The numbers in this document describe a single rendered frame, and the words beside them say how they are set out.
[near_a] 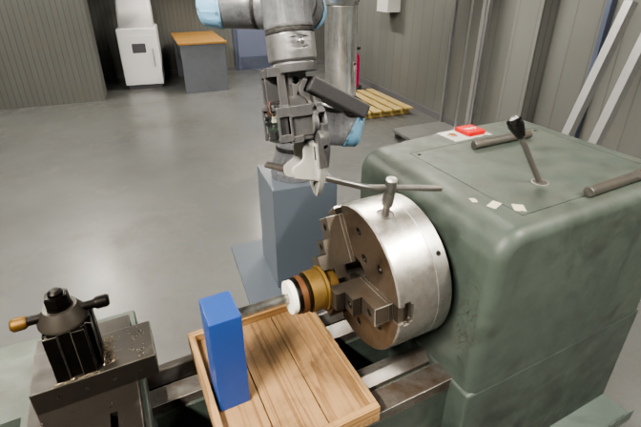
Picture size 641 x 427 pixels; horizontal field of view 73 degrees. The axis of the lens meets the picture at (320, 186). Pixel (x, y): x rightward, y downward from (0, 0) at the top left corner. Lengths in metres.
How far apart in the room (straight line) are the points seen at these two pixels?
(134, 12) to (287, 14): 6.92
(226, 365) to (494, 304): 0.51
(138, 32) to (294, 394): 6.82
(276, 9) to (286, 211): 0.74
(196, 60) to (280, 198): 5.81
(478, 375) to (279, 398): 0.41
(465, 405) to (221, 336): 0.54
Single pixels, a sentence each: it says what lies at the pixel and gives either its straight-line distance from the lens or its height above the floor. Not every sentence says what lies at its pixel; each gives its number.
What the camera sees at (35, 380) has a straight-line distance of 0.97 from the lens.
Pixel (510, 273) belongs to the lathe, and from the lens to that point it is 0.87.
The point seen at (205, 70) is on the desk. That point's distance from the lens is 7.02.
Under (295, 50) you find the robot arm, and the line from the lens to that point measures 0.66.
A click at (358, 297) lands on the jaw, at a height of 1.11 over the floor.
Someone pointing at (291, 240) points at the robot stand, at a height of 0.92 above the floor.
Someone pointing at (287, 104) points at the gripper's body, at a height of 1.48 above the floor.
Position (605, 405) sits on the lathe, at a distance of 1.62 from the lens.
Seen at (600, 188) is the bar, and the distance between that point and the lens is 1.03.
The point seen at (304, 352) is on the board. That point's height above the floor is 0.89.
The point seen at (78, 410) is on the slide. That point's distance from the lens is 0.96.
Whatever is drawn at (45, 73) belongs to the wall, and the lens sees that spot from 7.10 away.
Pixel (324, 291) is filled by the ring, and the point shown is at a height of 1.10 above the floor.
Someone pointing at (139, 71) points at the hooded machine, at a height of 0.27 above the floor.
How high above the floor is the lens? 1.66
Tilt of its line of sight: 26 degrees down
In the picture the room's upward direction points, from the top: straight up
